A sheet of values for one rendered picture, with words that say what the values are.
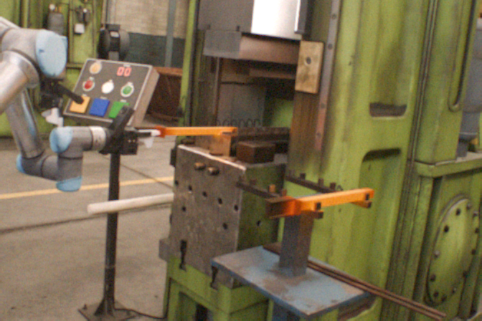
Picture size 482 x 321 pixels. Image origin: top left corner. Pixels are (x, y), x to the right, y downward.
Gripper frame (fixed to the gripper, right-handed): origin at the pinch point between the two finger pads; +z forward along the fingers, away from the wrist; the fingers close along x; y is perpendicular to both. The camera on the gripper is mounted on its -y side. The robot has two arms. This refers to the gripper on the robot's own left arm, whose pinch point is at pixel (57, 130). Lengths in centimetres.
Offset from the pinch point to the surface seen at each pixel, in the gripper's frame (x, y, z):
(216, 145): 31, -52, -1
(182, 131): 37, -36, -7
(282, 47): 32, -76, -39
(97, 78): -24.8, -19.6, -18.7
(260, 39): 35, -64, -42
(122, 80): -15.4, -27.9, -19.1
